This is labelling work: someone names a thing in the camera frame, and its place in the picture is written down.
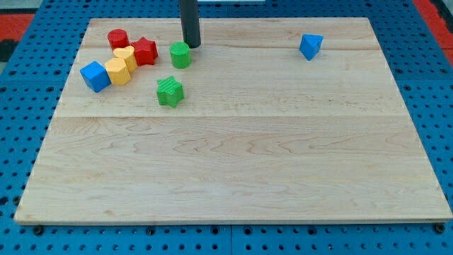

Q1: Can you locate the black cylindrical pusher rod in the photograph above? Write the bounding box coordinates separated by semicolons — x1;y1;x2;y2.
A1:
179;0;201;48

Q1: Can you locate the blue cube block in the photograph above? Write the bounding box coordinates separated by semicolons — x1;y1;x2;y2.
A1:
80;62;111;93

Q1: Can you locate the yellow pentagon block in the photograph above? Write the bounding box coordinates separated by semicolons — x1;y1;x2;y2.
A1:
105;57;131;86

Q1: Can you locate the yellow heart block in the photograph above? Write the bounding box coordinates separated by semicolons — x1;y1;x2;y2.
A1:
113;45;137;72

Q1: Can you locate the red cylinder block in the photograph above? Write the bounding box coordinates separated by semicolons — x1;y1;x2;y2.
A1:
107;29;130;50

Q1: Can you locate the wooden board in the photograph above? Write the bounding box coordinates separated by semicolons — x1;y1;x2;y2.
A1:
15;18;452;225

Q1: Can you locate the red star block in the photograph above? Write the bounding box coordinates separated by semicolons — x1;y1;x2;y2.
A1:
131;37;159;66

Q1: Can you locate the green star block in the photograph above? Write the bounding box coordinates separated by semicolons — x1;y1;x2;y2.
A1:
156;76;185;108

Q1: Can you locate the green cylinder block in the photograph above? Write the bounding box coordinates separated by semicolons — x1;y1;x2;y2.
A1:
169;42;191;69

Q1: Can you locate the blue triangle block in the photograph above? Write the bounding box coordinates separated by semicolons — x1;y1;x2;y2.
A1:
299;34;323;61

